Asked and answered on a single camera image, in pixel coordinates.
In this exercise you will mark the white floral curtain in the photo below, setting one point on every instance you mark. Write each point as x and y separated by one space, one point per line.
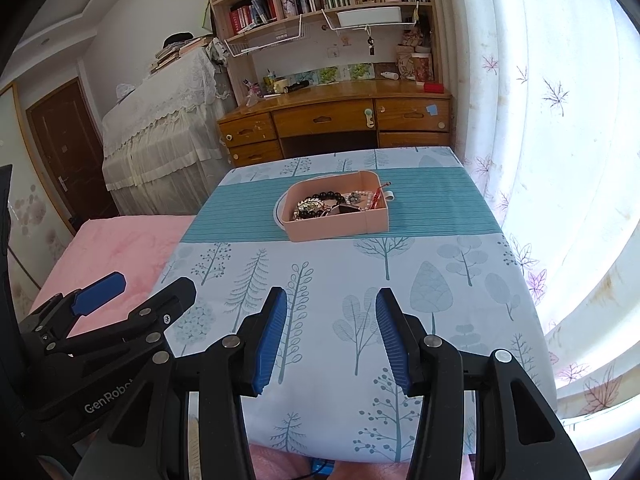
550 160

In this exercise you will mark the white band with black clasp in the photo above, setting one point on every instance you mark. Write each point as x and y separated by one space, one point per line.
345 209

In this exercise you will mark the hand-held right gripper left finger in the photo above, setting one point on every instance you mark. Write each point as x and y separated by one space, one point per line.
270 340

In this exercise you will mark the hanging keys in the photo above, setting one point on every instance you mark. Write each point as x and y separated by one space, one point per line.
371 47

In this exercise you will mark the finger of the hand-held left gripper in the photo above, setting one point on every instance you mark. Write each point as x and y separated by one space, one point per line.
100 292
170 300

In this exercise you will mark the floral wardrobe sliding door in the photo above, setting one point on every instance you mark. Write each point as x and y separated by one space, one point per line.
30 210

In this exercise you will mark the wooden bookshelf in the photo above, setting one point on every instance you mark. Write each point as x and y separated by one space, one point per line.
215 10

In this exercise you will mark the stack of books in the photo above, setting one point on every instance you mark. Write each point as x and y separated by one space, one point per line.
170 55

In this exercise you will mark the green flower picture strip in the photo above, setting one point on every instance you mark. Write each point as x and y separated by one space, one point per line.
340 73

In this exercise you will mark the white tube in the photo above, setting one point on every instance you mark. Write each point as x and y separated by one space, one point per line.
390 75

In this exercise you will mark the green drawer lock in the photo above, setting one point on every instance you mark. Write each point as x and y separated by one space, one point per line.
369 117

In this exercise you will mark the black flashlight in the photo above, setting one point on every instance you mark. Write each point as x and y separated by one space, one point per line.
296 86

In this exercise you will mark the patterned bag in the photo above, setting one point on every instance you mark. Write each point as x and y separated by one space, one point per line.
405 62

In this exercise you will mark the pink blanket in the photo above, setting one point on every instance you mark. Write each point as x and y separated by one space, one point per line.
115 245

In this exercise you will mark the wooden desk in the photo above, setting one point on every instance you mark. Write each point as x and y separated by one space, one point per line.
320 117

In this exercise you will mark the brown door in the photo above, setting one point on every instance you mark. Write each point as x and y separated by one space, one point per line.
65 150

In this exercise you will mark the red patterned jar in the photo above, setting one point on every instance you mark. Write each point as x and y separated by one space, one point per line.
422 67

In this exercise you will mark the green bottle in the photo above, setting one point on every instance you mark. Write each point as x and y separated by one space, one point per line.
269 84

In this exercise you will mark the pink jewelry box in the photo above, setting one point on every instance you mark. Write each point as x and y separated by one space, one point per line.
340 230

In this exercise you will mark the lace covered piano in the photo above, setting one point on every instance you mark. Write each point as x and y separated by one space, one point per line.
160 145

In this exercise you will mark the red box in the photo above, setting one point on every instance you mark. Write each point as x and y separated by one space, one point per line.
434 87

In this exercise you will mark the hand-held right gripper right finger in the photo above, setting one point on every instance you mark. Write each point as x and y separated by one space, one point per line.
392 340

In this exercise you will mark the tree print tablecloth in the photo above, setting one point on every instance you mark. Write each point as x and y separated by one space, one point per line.
325 270

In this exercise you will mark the white plastic tray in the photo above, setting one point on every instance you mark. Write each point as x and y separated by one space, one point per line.
370 16

